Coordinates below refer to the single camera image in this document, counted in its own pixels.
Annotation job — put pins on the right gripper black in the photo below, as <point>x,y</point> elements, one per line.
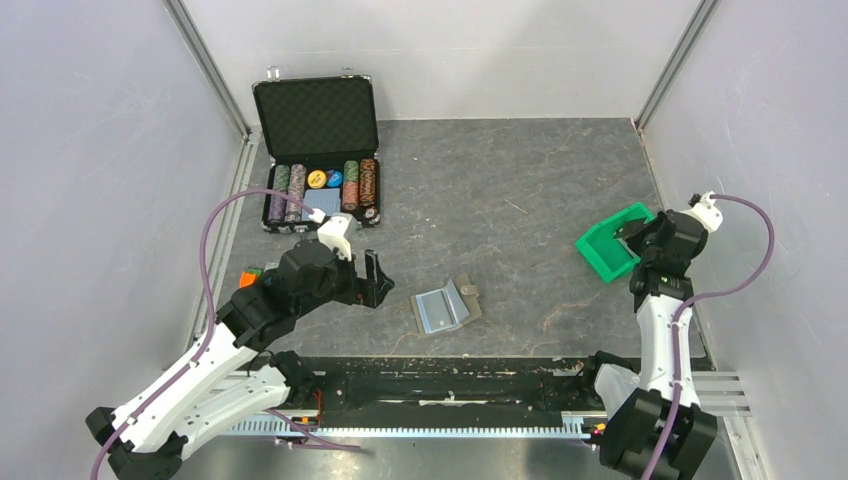
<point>634,239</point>

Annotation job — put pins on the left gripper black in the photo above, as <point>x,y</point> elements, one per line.
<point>377,282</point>

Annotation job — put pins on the olive card holder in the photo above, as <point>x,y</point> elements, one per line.
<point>447,308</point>

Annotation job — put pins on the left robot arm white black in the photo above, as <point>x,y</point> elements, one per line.
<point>151,435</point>

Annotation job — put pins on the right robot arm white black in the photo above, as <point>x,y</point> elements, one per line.
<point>656,427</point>

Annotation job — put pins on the blue playing card deck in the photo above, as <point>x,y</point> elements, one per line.
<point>327,200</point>

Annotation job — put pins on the green plastic bin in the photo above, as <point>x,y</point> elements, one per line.
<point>606,254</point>

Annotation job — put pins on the purple brown chip stack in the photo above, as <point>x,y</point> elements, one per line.
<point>296,188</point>

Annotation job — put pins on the green orange chip stack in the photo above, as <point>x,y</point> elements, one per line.
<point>350,186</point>

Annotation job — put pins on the blue dealer button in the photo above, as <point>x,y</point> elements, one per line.
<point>335,179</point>

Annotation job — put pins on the brown orange chip stack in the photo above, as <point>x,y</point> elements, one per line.
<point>367,182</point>

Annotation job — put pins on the yellow dealer button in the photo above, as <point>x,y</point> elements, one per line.
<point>317,179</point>

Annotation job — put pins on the purple green chip stack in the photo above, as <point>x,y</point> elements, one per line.
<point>277,204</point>

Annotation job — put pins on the colourful toy block set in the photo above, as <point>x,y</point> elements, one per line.
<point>250,275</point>

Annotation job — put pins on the black poker chip case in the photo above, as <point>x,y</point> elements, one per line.
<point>320,123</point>

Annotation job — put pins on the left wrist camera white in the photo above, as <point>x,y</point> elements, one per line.
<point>334,234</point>

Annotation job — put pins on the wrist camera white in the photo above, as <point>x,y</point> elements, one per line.
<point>702,207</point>
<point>334,234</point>

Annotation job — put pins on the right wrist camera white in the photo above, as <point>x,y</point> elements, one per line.
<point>702,207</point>

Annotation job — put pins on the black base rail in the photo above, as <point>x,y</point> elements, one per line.
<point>442,392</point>

